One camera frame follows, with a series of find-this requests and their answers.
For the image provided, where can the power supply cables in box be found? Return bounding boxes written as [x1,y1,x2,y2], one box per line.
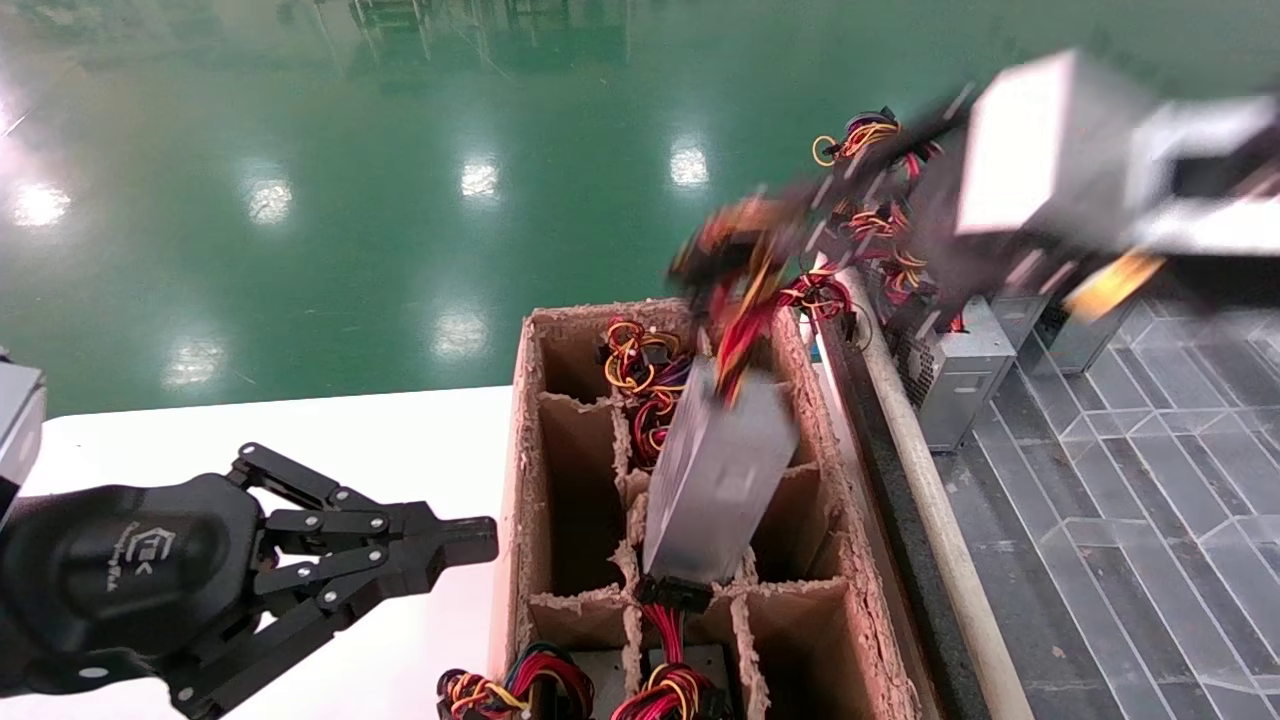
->
[625,385,691,471]

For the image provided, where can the top box cable bundle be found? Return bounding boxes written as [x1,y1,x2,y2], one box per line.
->
[598,318,701,396]

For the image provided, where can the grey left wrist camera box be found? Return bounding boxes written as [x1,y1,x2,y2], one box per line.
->
[0,350,48,521]

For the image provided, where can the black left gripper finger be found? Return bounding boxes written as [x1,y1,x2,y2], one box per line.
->
[228,442,498,557]

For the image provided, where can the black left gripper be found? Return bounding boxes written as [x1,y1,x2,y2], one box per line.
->
[0,473,498,719]

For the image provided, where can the white conveyor side rail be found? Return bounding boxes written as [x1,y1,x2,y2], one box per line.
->
[840,265,1036,720]

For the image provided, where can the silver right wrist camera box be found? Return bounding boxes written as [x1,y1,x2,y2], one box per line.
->
[955,48,1166,249]

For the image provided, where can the black conveyor side panel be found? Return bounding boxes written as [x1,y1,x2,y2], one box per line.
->
[815,330,991,720]

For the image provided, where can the yellow wrist label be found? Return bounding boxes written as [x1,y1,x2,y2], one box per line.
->
[1062,250,1169,323]

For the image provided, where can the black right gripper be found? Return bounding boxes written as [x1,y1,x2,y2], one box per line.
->
[750,85,1076,311]

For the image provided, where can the brown cardboard divider box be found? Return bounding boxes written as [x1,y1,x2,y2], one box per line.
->
[488,297,926,720]

